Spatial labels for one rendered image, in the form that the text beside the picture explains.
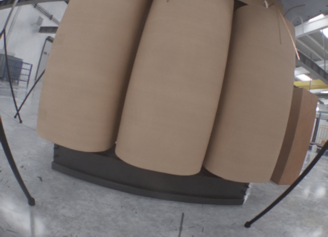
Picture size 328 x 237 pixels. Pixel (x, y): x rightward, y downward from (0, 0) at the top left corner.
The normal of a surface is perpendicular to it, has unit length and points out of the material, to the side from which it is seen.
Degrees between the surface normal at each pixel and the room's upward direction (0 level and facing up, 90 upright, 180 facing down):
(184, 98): 90
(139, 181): 90
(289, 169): 90
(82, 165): 90
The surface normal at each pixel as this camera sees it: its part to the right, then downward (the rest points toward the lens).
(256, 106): -0.18, 0.03
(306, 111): 0.06, 0.08
